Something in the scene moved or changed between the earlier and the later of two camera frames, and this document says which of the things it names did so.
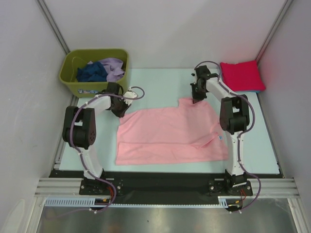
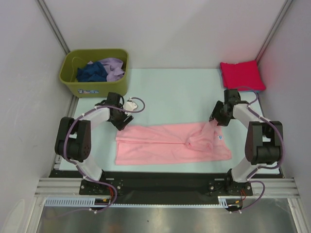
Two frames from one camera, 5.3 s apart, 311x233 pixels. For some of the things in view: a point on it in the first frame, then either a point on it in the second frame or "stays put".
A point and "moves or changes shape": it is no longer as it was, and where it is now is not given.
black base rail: x=165 y=187 stays put
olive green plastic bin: x=87 y=72 stays put
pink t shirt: x=190 y=132 moves or changes shape
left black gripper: x=121 y=113 → x=121 y=124
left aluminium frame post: x=52 y=25 stays put
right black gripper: x=196 y=97 → x=223 y=122
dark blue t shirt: x=94 y=72 stays put
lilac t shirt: x=113 y=67 stays put
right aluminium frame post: x=275 y=26 stays put
